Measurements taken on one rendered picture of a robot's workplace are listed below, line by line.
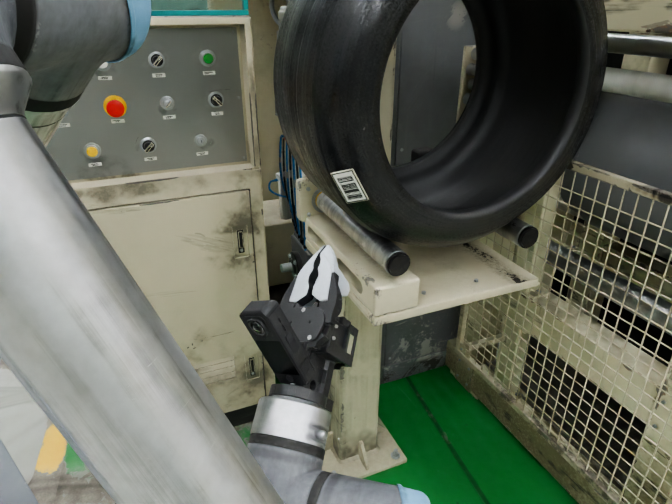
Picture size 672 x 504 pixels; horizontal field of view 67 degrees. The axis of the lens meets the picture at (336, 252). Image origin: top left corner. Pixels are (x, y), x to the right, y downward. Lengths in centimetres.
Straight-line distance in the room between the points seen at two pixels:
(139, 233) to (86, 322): 109
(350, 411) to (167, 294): 63
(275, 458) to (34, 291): 35
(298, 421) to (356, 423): 102
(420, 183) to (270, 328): 66
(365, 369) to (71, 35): 123
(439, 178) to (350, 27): 52
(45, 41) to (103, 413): 24
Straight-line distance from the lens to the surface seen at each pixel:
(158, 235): 140
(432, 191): 114
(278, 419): 60
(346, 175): 77
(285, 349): 58
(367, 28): 73
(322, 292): 65
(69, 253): 32
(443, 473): 173
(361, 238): 93
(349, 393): 152
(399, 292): 89
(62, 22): 41
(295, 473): 59
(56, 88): 47
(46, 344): 32
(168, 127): 138
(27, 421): 213
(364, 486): 58
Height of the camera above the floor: 130
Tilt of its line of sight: 26 degrees down
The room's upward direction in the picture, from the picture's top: straight up
